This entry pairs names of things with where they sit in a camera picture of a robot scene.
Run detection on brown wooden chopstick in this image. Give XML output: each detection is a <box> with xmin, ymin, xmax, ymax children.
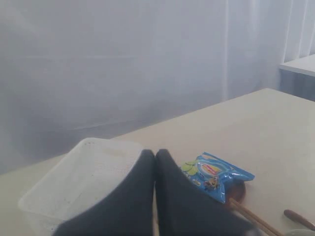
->
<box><xmin>229</xmin><ymin>198</ymin><xmax>283</xmax><ymax>236</ymax></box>
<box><xmin>229</xmin><ymin>203</ymin><xmax>275</xmax><ymax>236</ymax></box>

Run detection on blue snack chip bag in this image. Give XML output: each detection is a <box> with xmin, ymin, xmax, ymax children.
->
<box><xmin>180</xmin><ymin>152</ymin><xmax>255</xmax><ymax>204</ymax></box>

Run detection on white side table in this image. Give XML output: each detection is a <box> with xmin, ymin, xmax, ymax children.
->
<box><xmin>279</xmin><ymin>54</ymin><xmax>315</xmax><ymax>77</ymax></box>

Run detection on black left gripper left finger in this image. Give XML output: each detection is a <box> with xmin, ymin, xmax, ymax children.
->
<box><xmin>54</xmin><ymin>149</ymin><xmax>156</xmax><ymax>236</ymax></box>

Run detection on white woven plastic basket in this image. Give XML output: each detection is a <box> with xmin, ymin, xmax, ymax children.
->
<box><xmin>18</xmin><ymin>138</ymin><xmax>143</xmax><ymax>236</ymax></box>

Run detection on brown wooden plate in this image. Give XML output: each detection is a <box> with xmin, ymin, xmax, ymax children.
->
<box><xmin>226</xmin><ymin>181</ymin><xmax>246</xmax><ymax>203</ymax></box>

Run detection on brown wooden chopstick front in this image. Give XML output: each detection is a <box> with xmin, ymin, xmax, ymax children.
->
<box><xmin>229</xmin><ymin>198</ymin><xmax>283</xmax><ymax>236</ymax></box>

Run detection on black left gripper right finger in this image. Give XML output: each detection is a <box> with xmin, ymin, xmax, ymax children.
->
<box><xmin>155</xmin><ymin>149</ymin><xmax>261</xmax><ymax>236</ymax></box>

